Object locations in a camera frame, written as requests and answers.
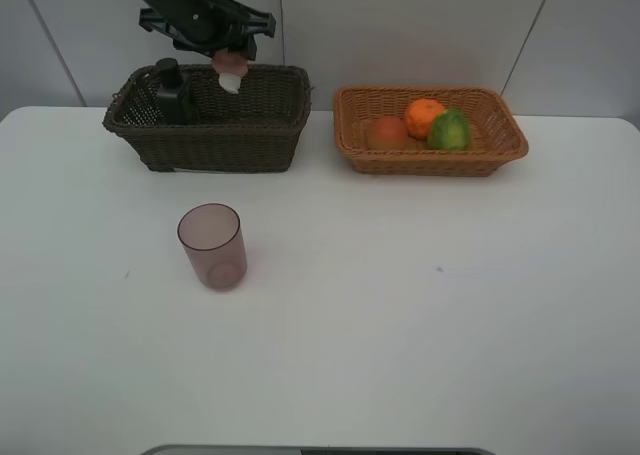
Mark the light brown wicker basket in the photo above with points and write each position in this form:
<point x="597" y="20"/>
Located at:
<point x="496" y="138"/>

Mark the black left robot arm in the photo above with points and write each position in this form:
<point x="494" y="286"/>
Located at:
<point x="208" y="26"/>

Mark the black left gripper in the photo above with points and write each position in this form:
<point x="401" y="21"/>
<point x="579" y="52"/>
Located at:
<point x="207" y="26"/>

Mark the orange mandarin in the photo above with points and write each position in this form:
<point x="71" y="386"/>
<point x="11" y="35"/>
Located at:
<point x="420" y="115"/>

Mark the pink squeeze tube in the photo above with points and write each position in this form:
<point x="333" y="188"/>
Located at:
<point x="231" y="68"/>

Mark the green avocado-like fruit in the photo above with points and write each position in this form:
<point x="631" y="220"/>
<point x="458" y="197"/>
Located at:
<point x="450" y="131"/>

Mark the dark green pump bottle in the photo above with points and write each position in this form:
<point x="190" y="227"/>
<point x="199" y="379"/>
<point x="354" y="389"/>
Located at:
<point x="175" y="96"/>

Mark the translucent pink plastic cup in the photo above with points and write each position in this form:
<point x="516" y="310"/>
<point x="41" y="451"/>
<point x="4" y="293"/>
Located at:
<point x="212" y="239"/>

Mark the dark brown wicker basket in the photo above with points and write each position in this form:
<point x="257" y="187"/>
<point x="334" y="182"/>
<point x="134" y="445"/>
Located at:
<point x="253" y="131"/>

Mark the round red-orange bun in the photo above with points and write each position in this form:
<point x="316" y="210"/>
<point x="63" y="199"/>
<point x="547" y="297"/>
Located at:
<point x="387" y="133"/>

